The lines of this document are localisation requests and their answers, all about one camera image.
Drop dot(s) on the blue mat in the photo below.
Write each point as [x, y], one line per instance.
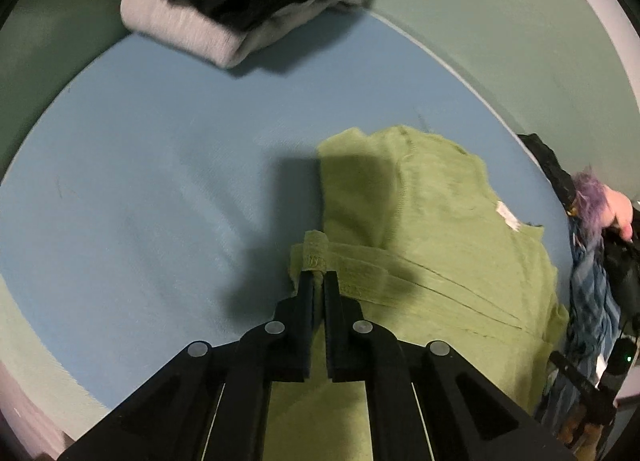
[150, 191]

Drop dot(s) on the black folded umbrella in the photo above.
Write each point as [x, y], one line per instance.
[550, 166]

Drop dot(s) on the folded grey garment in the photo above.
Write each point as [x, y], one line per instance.
[190, 26]

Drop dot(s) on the green garment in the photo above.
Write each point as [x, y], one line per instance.
[440, 221]

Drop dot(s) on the green sofa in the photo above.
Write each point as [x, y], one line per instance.
[500, 41]

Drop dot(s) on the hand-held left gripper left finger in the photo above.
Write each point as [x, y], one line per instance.
[305, 321]

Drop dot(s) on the blue striped cloth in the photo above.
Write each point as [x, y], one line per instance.
[590, 301]

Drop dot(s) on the person's right hand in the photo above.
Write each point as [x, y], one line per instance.
[575, 426]

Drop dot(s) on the pink plush toy purple hair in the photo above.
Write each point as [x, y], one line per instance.
[610, 203]

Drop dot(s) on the black woven handbag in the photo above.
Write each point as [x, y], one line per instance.
[622, 266]

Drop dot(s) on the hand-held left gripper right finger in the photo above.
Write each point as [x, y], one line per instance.
[334, 326]

